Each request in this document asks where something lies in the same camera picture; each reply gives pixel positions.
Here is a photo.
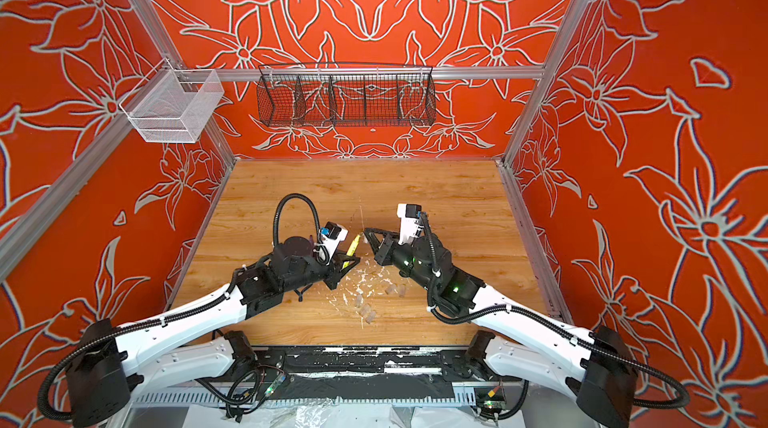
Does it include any yellow marker pen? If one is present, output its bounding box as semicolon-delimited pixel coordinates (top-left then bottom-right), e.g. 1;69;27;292
346;234;361;257

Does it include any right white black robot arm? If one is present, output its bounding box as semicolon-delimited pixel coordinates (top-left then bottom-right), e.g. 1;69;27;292
364;228;690;427

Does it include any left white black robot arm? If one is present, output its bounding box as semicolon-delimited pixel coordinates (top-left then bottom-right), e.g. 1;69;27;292
37;237;361;427

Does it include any white mesh basket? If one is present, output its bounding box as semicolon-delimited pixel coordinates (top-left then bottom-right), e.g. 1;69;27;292
118;59;224;143

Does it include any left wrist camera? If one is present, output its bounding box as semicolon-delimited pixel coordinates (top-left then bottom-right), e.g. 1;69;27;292
319;222;348;258

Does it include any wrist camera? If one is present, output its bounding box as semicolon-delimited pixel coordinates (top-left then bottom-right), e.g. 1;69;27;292
319;222;348;258
397;203;423;245

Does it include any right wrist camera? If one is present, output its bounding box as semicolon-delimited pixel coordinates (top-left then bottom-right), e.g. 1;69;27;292
397;203;423;245

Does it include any left base cable bundle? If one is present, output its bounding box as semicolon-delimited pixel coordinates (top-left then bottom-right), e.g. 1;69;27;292
197;363;289;423

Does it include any base cable bundle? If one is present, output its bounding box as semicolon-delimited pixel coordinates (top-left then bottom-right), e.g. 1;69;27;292
473;379;530;427
197;363;289;423

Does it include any right base cable bundle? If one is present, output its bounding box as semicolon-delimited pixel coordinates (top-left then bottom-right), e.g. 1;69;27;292
473;379;530;427

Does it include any black wire basket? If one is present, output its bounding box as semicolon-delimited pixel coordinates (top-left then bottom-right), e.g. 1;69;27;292
256;63;437;128

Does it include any grey slotted cable duct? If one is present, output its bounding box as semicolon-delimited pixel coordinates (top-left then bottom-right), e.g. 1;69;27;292
131;385;479;410

